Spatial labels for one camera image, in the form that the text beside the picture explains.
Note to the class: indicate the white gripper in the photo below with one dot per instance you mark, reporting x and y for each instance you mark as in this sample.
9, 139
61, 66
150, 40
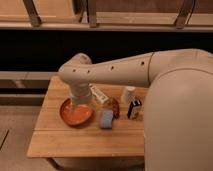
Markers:
80, 94

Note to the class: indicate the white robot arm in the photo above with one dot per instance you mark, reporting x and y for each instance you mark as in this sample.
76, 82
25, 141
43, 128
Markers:
178, 107

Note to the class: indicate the white toothpaste tube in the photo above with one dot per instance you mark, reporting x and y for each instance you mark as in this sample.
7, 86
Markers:
100, 96

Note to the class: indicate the orange bowl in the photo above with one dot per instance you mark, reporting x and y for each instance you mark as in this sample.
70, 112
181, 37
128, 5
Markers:
75, 115

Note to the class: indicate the blue sponge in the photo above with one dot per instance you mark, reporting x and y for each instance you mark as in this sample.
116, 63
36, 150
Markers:
106, 119

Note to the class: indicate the brown wooden object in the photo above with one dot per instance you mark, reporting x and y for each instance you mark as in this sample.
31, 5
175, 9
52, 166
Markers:
114, 106

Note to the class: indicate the wooden table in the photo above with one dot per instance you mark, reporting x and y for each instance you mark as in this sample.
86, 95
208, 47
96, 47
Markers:
52, 138

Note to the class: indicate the metal shelf frame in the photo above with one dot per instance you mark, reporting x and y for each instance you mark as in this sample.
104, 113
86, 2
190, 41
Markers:
108, 15

